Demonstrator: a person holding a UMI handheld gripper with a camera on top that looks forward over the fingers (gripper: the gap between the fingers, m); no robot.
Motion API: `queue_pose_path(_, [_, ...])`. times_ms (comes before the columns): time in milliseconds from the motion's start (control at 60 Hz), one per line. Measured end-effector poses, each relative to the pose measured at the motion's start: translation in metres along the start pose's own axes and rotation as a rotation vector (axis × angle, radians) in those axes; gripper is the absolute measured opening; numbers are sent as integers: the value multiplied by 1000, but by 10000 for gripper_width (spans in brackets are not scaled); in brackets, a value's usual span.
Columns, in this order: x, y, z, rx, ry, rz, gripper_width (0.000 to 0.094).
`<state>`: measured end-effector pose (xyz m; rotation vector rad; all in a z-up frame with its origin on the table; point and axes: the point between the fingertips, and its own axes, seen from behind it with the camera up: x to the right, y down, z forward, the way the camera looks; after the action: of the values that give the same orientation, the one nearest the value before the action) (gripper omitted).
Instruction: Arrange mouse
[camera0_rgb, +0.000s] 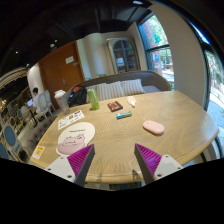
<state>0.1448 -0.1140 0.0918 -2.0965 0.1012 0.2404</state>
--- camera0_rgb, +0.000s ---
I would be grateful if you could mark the striped cushion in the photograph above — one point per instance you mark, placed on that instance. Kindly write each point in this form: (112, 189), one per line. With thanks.
(106, 91)
(132, 87)

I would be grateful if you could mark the striped cushion right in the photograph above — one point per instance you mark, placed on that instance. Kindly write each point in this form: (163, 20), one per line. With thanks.
(132, 87)

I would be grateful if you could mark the grey curved sofa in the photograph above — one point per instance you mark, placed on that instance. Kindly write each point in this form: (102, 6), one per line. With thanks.
(151, 81)

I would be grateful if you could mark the small white plastic packet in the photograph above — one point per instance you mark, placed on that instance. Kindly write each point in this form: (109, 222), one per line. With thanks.
(131, 100)

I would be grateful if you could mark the white chair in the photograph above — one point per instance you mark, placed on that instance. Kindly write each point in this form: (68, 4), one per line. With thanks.
(45, 110)

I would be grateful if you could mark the seated person in white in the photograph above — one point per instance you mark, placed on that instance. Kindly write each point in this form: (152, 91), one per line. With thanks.
(36, 106)

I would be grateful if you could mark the black backpack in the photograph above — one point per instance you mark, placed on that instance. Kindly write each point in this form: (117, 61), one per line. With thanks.
(78, 96)

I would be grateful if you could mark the round cartoon mouse pad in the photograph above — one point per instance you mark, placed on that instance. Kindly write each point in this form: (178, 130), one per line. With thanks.
(74, 138)

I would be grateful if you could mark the grey tufted bench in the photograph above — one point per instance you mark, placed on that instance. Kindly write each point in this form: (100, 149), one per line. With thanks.
(37, 133)

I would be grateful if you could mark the striped cushion left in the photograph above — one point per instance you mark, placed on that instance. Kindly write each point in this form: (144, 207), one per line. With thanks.
(106, 91)

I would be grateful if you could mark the white menu sheet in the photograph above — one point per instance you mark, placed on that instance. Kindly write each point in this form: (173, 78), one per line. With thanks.
(70, 119)

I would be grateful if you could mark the green drink can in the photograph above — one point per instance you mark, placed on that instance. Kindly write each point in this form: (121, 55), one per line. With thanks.
(93, 99)

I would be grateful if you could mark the yellow sticker card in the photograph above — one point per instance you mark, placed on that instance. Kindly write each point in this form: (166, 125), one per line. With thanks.
(38, 152)

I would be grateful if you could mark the teal snack wrapper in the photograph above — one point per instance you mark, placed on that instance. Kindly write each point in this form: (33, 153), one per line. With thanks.
(123, 115)

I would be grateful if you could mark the wooden door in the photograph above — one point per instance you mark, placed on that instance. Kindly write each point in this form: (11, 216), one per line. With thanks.
(61, 70)

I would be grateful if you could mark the pink computer mouse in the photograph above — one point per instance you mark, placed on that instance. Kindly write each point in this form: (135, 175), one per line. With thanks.
(154, 127)

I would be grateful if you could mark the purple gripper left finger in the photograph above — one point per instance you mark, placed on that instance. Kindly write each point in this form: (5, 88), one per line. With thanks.
(73, 168)

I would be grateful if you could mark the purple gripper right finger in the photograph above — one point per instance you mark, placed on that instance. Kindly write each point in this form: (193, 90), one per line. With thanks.
(153, 165)

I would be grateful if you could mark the arched glass cabinet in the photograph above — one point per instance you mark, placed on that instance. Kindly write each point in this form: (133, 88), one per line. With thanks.
(123, 54)

